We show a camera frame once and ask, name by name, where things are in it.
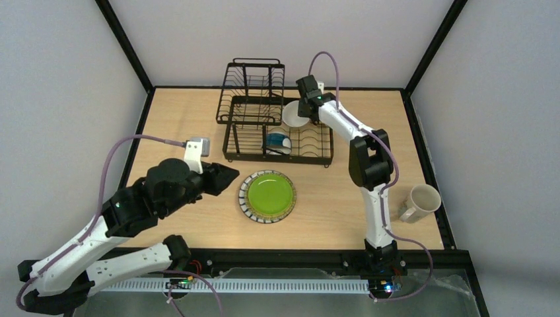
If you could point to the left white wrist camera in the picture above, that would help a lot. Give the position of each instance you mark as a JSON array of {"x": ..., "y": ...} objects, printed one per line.
[{"x": 195, "y": 149}]

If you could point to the teal patterned white bowl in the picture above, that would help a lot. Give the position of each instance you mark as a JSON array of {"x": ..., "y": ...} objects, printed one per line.
[{"x": 277, "y": 144}]

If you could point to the green plate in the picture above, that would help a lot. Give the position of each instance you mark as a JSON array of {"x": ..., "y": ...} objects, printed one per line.
[{"x": 271, "y": 195}]

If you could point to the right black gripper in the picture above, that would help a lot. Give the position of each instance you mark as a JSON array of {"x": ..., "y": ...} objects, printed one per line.
[{"x": 312, "y": 112}]

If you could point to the beige mug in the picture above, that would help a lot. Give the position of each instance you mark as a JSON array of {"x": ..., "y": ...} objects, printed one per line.
[{"x": 422, "y": 200}]

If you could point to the white slotted cable duct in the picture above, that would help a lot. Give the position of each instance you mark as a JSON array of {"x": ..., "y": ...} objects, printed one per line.
[{"x": 238, "y": 286}]

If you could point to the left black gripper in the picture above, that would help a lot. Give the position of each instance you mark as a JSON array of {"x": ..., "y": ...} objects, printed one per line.
[{"x": 208, "y": 181}]

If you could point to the plain white bowl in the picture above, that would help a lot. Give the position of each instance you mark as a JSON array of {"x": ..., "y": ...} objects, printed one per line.
[{"x": 290, "y": 115}]

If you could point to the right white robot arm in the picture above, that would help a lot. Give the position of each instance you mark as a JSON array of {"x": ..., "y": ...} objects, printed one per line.
[{"x": 370, "y": 167}]

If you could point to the blue striped white plate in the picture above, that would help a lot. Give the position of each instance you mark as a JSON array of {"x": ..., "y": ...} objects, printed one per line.
[{"x": 244, "y": 205}]

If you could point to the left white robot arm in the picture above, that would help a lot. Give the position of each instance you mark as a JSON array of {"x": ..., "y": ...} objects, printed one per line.
[{"x": 78, "y": 270}]

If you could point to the black wire dish rack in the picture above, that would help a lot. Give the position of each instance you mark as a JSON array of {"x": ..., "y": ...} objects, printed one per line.
[{"x": 250, "y": 106}]

